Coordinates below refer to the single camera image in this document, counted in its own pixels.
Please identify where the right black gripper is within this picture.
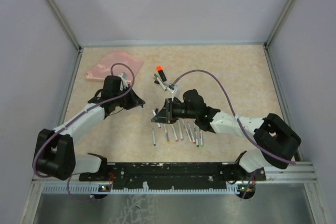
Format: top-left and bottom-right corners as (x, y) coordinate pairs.
(152, 98), (197, 124)

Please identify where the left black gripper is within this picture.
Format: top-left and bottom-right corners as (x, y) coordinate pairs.
(113, 84), (145, 110)

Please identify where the orange white marker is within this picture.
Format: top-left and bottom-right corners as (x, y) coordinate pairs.
(164, 124), (170, 144)

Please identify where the lavender marker pen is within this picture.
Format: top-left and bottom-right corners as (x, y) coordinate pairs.
(177, 120), (184, 141)

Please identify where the pink capped marker pen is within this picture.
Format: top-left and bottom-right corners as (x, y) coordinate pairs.
(171, 124), (179, 142)

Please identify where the magenta capped marker pen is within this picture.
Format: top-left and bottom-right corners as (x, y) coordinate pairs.
(187, 122), (196, 144)

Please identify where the dark green capped marker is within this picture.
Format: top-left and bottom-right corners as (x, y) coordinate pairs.
(194, 126), (199, 147)

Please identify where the light green capped marker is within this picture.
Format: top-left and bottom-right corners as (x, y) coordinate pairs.
(199, 130), (204, 146)

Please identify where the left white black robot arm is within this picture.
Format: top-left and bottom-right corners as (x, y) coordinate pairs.
(33, 75), (145, 180)

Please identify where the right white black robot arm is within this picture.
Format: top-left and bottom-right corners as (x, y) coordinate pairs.
(151, 89), (301, 180)

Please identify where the green capped marker pen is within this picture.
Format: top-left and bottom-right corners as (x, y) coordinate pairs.
(154, 74), (167, 91)

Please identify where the pink plastic bag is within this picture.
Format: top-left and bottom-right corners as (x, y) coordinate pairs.
(85, 50), (145, 84)

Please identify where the orange capped black highlighter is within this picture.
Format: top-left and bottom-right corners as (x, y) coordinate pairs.
(156, 66), (167, 82)

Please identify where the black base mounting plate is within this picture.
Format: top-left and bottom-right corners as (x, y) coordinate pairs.
(79, 162), (252, 190)

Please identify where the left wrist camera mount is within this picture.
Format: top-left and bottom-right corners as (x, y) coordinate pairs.
(118, 72), (130, 91)

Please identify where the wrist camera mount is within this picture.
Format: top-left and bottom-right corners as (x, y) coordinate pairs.
(118, 72), (130, 91)
(168, 83), (181, 101)

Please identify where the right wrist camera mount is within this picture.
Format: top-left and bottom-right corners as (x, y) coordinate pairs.
(168, 83), (181, 101)

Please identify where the purple cable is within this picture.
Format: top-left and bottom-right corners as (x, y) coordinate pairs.
(32, 62), (135, 177)
(173, 69), (297, 166)
(66, 179), (96, 202)
(241, 168), (260, 200)

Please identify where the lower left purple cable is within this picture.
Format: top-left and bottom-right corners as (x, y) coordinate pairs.
(66, 179), (96, 202)

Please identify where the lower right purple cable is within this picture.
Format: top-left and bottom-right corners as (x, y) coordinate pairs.
(241, 168), (260, 200)

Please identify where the white slotted cable duct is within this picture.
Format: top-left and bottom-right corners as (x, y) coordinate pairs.
(42, 183), (246, 195)

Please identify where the aluminium frame rail right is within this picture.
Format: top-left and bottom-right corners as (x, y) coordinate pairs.
(264, 0), (296, 49)

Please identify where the aluminium frame rail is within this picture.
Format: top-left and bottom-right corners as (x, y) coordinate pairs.
(264, 0), (296, 49)
(45, 0), (81, 52)

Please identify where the aluminium frame rail left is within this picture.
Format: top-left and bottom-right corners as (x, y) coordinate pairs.
(45, 0), (81, 52)

